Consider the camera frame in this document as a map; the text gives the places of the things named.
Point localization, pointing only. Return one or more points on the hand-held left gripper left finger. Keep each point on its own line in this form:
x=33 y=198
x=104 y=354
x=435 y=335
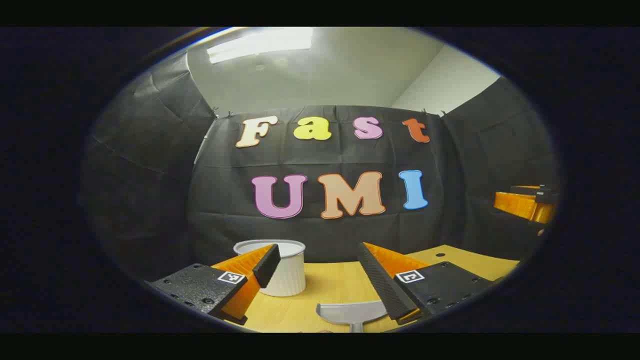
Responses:
x=267 y=265

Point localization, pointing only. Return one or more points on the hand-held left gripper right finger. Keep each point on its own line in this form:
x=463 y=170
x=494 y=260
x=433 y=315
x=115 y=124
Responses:
x=382 y=282

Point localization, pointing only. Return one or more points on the black backdrop cloth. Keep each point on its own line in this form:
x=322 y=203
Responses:
x=340 y=155

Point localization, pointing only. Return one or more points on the wooden desktop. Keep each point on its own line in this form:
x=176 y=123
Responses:
x=330 y=285

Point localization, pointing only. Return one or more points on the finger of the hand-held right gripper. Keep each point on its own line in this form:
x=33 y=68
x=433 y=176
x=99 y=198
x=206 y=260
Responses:
x=520 y=204

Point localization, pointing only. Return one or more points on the grey plastic dustpan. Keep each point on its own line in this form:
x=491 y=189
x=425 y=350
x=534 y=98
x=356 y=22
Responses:
x=350 y=312

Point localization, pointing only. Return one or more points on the ceiling light panel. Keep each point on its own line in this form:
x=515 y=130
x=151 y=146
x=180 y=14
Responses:
x=260 y=44

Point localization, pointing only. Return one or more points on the white ribbed garbage bin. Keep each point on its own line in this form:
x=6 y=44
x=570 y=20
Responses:
x=290 y=272

